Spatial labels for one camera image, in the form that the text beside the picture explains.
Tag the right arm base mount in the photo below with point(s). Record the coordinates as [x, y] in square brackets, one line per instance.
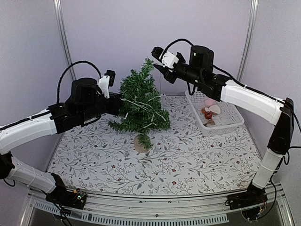
[254, 202]

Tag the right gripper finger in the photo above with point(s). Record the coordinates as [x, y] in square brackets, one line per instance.
[158, 64]
[163, 70]

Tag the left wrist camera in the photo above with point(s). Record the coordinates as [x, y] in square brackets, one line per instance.
[111, 75]

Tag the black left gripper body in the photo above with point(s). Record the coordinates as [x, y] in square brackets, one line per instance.
[113, 109]

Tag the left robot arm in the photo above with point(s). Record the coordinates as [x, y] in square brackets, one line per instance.
[89, 100]

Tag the front aluminium rail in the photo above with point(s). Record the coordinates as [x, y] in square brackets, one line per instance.
[105, 209]

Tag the red ball ornament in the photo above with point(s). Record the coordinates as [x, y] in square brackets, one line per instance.
[208, 115]

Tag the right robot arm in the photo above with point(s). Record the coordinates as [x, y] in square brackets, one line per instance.
[223, 87]

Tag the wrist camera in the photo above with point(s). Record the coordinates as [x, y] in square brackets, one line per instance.
[111, 75]
[157, 52]

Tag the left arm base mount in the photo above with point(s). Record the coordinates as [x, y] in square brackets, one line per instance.
[74, 199]

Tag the aluminium frame post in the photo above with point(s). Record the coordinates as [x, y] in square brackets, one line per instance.
[248, 39]
[62, 31]

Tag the right aluminium frame post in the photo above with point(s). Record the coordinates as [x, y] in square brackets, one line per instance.
[248, 39]

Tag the white plastic basket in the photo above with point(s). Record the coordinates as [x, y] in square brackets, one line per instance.
[225, 122]

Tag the pink pompom ornament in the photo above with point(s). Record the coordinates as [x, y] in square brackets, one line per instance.
[209, 102]

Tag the left aluminium frame post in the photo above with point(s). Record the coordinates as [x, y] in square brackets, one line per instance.
[62, 31]

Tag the small green christmas tree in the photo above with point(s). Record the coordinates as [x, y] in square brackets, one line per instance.
[142, 110]

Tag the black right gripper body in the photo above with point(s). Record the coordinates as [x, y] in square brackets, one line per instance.
[172, 79]

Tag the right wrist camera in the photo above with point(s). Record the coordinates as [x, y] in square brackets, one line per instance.
[157, 52]

